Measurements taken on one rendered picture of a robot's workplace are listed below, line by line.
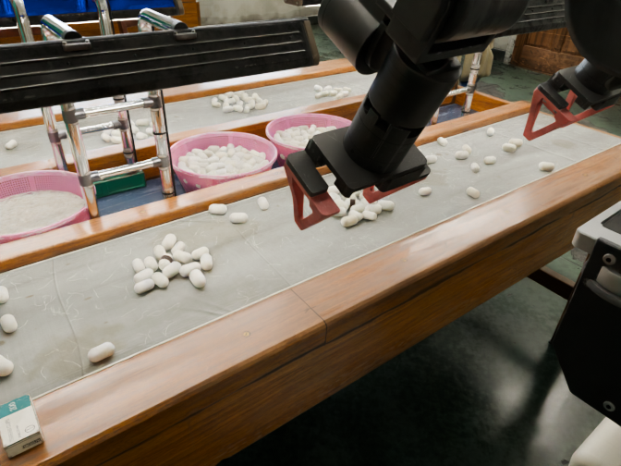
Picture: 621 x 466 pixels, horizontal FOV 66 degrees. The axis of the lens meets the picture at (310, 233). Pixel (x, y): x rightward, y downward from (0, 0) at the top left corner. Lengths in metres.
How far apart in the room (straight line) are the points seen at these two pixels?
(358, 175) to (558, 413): 1.43
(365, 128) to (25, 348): 0.57
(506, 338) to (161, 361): 1.46
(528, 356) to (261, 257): 1.24
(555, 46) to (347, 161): 5.31
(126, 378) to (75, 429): 0.08
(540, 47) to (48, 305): 5.41
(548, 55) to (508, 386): 4.40
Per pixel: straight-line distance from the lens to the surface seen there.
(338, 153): 0.43
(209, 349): 0.68
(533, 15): 1.39
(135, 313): 0.79
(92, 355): 0.72
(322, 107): 1.54
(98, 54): 0.74
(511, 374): 1.81
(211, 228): 0.96
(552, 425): 1.72
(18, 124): 1.57
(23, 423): 0.64
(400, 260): 0.85
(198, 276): 0.80
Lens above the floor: 1.25
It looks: 33 degrees down
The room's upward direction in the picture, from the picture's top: 2 degrees clockwise
